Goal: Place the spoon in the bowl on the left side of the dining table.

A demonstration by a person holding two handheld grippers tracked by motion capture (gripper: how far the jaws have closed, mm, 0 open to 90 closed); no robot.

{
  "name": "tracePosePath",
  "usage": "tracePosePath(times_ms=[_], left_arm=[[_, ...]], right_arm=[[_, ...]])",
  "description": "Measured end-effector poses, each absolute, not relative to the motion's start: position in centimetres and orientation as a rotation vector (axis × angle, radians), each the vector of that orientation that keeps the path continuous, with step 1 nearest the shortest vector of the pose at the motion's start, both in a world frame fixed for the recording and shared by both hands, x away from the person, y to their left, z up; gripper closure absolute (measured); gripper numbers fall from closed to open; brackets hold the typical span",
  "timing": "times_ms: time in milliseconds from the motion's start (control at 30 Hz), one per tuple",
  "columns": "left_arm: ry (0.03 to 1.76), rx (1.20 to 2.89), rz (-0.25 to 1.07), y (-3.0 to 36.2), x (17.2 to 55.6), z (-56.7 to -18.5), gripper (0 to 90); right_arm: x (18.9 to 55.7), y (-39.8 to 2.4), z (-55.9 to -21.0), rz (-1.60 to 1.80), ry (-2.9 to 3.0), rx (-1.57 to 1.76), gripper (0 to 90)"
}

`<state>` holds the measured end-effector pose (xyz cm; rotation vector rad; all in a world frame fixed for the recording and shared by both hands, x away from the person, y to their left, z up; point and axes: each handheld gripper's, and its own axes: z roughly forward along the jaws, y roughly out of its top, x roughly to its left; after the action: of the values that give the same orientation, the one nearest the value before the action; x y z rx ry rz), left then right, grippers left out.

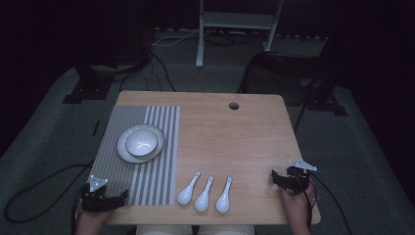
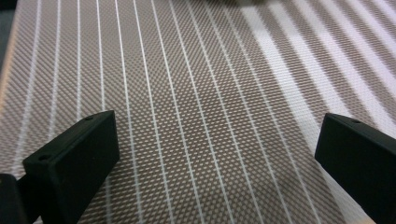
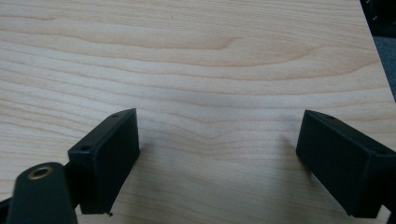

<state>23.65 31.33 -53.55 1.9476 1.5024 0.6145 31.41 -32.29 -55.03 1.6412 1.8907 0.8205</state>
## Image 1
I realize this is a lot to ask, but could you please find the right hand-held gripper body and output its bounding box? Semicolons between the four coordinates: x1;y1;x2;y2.
285;159;318;196

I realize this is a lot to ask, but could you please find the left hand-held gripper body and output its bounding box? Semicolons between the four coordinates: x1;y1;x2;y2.
80;174;114;213

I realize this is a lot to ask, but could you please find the person's left hand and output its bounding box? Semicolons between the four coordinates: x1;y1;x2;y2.
75;199;113;235

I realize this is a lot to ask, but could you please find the person's right hand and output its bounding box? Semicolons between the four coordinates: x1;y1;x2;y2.
280;182;317;226

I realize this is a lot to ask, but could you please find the grey striped placemat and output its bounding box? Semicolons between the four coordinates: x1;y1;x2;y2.
87;105;181;208

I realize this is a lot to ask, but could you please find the white plate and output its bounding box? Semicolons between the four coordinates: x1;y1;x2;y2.
116;123;166;165

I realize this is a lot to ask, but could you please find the white ceramic spoon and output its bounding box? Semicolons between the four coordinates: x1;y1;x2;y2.
194;175;215;212
215;176;234;213
176;170;203;206

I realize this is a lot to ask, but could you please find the black stand base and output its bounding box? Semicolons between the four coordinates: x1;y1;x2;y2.
305;76;348;118
62;62;115;105

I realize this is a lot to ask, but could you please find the black chair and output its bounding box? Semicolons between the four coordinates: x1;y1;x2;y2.
237;50;329;132

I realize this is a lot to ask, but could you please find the white metal stand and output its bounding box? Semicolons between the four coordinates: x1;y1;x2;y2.
195;0;286;70

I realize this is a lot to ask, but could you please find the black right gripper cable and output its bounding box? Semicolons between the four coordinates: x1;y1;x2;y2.
301;169;354;235

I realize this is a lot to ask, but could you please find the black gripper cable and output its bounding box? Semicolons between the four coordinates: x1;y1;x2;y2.
3;160;96;235
301;169;354;235

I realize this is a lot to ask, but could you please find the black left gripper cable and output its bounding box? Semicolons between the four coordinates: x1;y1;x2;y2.
3;160;96;235

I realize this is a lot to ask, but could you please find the black floor cable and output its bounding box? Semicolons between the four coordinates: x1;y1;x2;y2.
118;50;178;93

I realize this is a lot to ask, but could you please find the white floor cable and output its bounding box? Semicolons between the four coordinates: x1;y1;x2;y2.
151;28;213;47

